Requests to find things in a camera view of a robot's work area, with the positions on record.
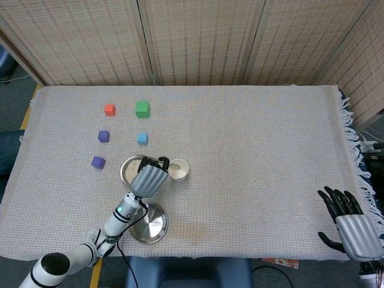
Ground green cube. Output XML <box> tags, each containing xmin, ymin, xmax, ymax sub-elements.
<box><xmin>135</xmin><ymin>100</ymin><xmax>151</xmax><ymax>119</ymax></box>

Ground steel plate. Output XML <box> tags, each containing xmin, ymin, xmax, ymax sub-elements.
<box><xmin>128</xmin><ymin>203</ymin><xmax>169</xmax><ymax>244</ymax></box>

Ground dark blue fabric seat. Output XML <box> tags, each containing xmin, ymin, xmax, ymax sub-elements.
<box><xmin>0</xmin><ymin>129</ymin><xmax>25</xmax><ymax>176</ymax></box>

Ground black box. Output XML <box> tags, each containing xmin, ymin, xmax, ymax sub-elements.
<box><xmin>361</xmin><ymin>143</ymin><xmax>384</xmax><ymax>182</ymax></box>

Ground steel bowl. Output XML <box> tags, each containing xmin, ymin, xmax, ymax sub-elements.
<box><xmin>120</xmin><ymin>154</ymin><xmax>148</xmax><ymax>190</ymax></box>

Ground white paper cup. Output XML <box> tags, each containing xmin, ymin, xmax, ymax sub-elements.
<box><xmin>166</xmin><ymin>158</ymin><xmax>189</xmax><ymax>182</ymax></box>

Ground woven folding screen panel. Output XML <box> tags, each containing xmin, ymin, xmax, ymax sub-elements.
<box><xmin>313</xmin><ymin>0</ymin><xmax>384</xmax><ymax>128</ymax></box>
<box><xmin>137</xmin><ymin>0</ymin><xmax>267</xmax><ymax>87</ymax></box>
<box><xmin>242</xmin><ymin>0</ymin><xmax>376</xmax><ymax>87</ymax></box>
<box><xmin>0</xmin><ymin>0</ymin><xmax>154</xmax><ymax>87</ymax></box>

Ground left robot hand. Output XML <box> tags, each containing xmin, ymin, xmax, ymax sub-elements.
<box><xmin>130</xmin><ymin>155</ymin><xmax>171</xmax><ymax>198</ymax></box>

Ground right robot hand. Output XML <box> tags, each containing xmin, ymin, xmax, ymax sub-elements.
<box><xmin>317</xmin><ymin>185</ymin><xmax>384</xmax><ymax>261</ymax></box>

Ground white woven tablecloth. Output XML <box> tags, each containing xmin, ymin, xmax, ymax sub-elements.
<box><xmin>0</xmin><ymin>85</ymin><xmax>384</xmax><ymax>261</ymax></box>

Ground blue padded seat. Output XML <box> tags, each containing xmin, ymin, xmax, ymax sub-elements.
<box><xmin>124</xmin><ymin>257</ymin><xmax>253</xmax><ymax>288</ymax></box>

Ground white rice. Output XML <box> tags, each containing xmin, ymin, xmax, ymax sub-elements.
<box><xmin>124</xmin><ymin>158</ymin><xmax>142</xmax><ymax>184</ymax></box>

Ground black floor cable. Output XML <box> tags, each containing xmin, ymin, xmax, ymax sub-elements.
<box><xmin>251</xmin><ymin>265</ymin><xmax>294</xmax><ymax>288</ymax></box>

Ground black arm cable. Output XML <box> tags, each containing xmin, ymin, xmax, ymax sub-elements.
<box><xmin>116</xmin><ymin>200</ymin><xmax>149</xmax><ymax>288</ymax></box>

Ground white cable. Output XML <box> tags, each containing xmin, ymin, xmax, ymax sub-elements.
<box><xmin>358</xmin><ymin>129</ymin><xmax>379</xmax><ymax>145</ymax></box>

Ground orange printed paper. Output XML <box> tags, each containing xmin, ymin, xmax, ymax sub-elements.
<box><xmin>260</xmin><ymin>257</ymin><xmax>300</xmax><ymax>269</ymax></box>

